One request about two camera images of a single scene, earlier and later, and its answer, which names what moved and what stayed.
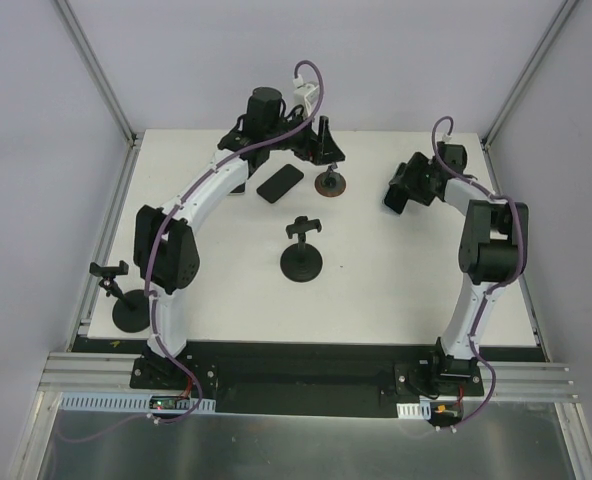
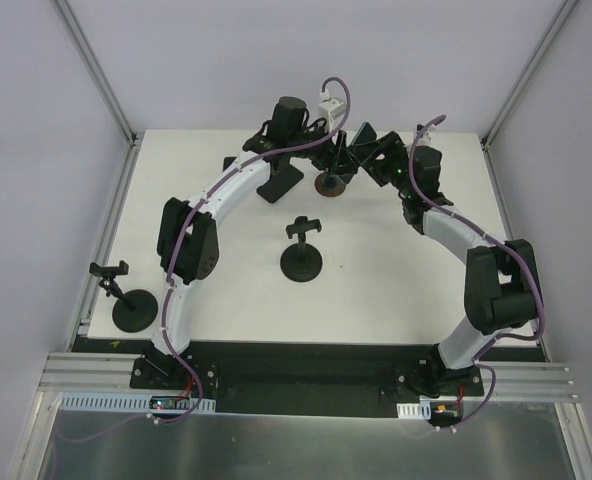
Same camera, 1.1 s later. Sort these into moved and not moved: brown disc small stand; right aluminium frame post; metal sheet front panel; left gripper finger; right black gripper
Moved: right black gripper; left gripper finger
Not moved: right aluminium frame post; brown disc small stand; metal sheet front panel
